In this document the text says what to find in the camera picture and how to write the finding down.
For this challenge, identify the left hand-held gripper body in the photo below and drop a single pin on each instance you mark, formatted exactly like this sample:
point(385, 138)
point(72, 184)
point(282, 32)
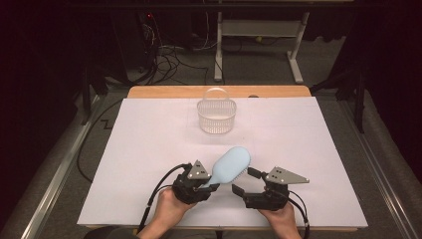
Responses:
point(187, 191)

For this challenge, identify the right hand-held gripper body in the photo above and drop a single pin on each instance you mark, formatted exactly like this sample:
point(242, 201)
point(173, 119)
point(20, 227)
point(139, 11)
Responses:
point(272, 199)

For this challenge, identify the light blue hairbrush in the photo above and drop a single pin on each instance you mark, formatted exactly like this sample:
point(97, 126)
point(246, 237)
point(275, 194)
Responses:
point(230, 164)

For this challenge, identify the white plastic mesh basket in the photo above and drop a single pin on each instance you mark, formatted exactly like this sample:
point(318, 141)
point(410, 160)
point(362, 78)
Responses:
point(216, 121)

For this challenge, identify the person's right hand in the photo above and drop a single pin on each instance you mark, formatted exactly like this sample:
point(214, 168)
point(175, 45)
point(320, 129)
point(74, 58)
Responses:
point(283, 220)

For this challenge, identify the person's left hand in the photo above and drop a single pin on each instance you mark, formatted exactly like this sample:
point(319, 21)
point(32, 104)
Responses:
point(169, 210)

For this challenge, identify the white sheet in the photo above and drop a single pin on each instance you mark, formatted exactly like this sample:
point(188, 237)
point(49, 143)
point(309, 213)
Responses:
point(282, 139)

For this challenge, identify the person's dark clothing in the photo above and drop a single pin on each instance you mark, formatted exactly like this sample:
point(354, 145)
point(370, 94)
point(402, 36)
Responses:
point(112, 234)

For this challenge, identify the wooden table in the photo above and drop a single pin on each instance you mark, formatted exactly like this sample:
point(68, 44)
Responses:
point(166, 92)

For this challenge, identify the black metal stand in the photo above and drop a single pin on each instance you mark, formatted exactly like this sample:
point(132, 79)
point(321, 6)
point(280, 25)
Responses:
point(87, 96)
point(359, 99)

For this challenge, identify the small yellow object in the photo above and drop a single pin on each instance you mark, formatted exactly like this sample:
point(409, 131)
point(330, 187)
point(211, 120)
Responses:
point(259, 39)

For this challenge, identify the dark equipment with red light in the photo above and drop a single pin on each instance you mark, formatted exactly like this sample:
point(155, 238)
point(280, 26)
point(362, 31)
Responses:
point(132, 40)

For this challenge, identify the metal floor rail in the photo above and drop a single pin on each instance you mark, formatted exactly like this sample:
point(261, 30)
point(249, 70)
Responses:
point(381, 166)
point(56, 179)

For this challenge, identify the white metal desk frame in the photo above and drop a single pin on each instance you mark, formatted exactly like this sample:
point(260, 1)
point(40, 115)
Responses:
point(258, 28)

